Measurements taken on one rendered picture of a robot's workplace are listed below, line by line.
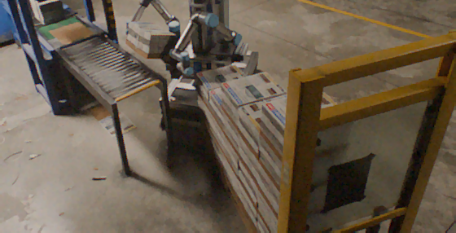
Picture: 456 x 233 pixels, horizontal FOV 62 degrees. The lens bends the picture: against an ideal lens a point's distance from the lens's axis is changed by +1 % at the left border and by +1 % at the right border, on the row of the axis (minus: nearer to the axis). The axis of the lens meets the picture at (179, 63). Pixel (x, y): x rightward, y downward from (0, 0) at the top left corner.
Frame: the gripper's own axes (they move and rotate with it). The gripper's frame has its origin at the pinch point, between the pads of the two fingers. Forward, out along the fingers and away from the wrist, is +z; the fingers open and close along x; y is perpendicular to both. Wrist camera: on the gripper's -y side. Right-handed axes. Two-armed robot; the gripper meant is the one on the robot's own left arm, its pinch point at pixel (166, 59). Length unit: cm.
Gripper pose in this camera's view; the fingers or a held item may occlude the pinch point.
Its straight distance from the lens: 343.7
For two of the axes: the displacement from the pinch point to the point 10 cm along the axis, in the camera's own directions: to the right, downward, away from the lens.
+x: -7.8, 0.2, -6.3
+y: 2.1, -9.3, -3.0
